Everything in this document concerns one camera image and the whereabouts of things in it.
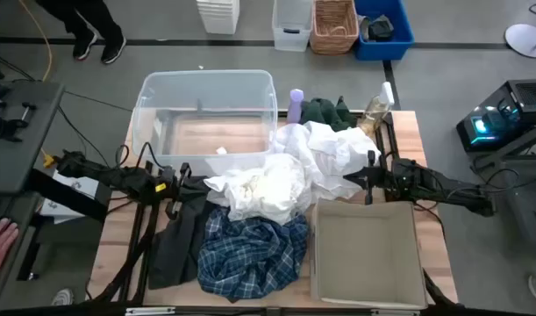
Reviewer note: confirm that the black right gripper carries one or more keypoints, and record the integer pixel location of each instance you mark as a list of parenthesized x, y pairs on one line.
[(397, 177)]

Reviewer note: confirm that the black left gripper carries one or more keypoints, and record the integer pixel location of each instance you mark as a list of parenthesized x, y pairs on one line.
[(169, 188)]

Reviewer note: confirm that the white shirt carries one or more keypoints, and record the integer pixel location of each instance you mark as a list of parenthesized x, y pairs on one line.
[(333, 153)]

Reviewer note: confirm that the dark grey garment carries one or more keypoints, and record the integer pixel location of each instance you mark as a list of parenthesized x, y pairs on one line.
[(180, 246)]

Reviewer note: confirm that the cream white garment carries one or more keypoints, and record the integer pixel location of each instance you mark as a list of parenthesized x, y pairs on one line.
[(263, 188)]

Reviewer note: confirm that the blue plaid flannel shirt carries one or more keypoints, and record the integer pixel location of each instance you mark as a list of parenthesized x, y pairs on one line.
[(250, 254)]

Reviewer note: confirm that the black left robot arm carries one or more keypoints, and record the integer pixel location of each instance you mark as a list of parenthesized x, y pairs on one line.
[(114, 177)]

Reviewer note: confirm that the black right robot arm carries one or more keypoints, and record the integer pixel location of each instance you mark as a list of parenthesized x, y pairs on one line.
[(456, 191)]

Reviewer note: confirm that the small white paper scrap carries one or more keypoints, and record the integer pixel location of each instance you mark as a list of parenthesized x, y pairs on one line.
[(221, 150)]

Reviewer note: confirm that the large clear plastic bin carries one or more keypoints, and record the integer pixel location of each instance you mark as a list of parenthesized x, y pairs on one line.
[(206, 118)]

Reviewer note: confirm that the clear bottle amber liquid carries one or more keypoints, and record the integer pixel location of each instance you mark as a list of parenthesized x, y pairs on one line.
[(375, 112)]

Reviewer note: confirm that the beige fabric storage box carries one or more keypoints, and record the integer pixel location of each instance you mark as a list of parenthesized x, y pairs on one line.
[(366, 254)]

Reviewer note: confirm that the dark green garment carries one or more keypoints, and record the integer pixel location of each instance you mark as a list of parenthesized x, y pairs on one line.
[(324, 112)]

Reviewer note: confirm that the purple plastic bottle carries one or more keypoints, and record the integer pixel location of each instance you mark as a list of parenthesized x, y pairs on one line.
[(295, 107)]

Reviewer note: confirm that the white cardboard box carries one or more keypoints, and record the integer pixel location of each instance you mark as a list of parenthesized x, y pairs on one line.
[(70, 193)]

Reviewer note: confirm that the blue plastic bin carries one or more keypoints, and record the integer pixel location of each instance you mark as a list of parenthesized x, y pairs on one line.
[(401, 39)]

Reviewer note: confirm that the dark cloth bundle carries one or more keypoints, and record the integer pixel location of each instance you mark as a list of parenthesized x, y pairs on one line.
[(380, 28)]

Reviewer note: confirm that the brown wicker basket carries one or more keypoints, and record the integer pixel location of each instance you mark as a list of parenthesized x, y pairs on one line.
[(334, 28)]

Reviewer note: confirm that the black computer with lights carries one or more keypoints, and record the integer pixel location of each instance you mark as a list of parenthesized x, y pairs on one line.
[(500, 118)]

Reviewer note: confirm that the grey metal equipment stand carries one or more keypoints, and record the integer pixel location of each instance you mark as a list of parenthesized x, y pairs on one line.
[(513, 184)]

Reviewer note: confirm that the small clear plastic bin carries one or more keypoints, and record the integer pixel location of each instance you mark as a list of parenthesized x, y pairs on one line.
[(291, 26)]

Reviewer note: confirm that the stack of white bins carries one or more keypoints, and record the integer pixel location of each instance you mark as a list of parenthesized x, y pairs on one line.
[(218, 15)]

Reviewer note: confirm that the dark grey side table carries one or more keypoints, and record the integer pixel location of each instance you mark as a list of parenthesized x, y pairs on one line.
[(17, 162)]

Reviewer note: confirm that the person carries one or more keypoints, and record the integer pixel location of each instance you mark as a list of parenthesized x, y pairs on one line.
[(90, 26)]

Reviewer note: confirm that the black clamp tool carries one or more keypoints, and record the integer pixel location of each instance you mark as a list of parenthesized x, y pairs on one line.
[(9, 123)]

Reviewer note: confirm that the round white disc base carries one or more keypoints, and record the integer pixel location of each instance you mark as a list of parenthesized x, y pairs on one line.
[(526, 40)]

